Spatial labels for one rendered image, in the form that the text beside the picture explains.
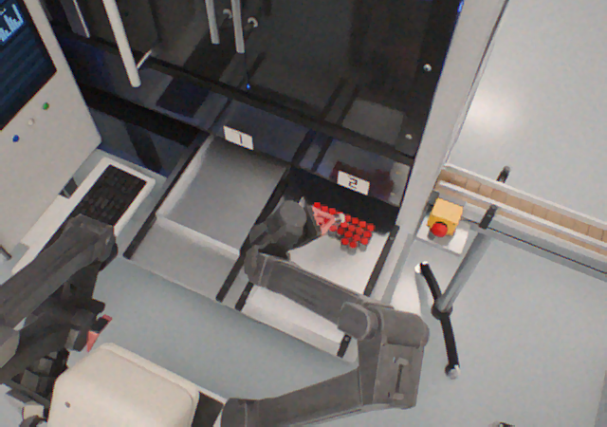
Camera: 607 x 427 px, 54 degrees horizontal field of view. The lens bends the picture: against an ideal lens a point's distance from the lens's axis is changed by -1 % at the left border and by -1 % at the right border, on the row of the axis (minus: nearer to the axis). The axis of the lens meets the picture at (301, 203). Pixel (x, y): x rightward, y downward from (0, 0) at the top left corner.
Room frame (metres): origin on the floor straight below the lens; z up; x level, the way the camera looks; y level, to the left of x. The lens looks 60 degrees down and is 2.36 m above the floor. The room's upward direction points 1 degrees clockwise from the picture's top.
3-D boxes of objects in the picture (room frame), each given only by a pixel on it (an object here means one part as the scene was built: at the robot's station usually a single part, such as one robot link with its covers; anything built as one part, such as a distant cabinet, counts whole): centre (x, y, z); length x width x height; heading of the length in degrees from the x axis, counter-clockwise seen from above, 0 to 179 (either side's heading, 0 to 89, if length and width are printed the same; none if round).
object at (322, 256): (0.65, -0.05, 0.90); 0.34 x 0.26 x 0.04; 156
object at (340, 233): (0.76, -0.10, 0.90); 0.18 x 0.02 x 0.05; 66
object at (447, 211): (0.77, -0.38, 0.99); 0.08 x 0.07 x 0.07; 156
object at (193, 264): (0.77, 0.08, 0.87); 0.70 x 0.48 x 0.02; 66
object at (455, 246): (0.80, -0.41, 0.87); 0.14 x 0.13 x 0.02; 156
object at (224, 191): (0.90, 0.21, 0.90); 0.34 x 0.26 x 0.04; 156
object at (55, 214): (0.84, 0.67, 0.79); 0.45 x 0.28 x 0.03; 154
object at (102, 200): (0.82, 0.62, 0.82); 0.40 x 0.14 x 0.02; 154
